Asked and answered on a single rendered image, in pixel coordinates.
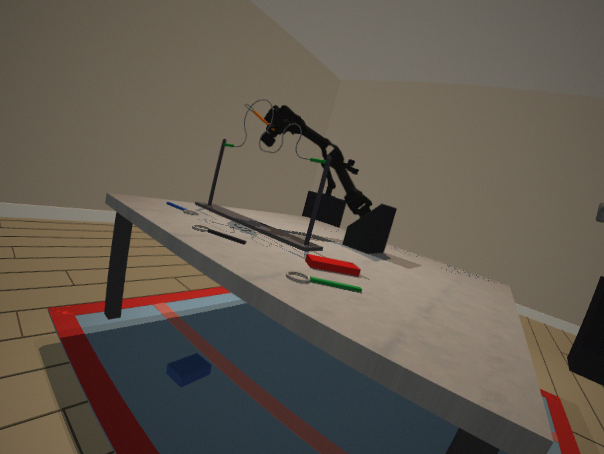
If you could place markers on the red rectangular block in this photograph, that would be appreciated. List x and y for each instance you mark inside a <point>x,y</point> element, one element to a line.
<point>332,265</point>

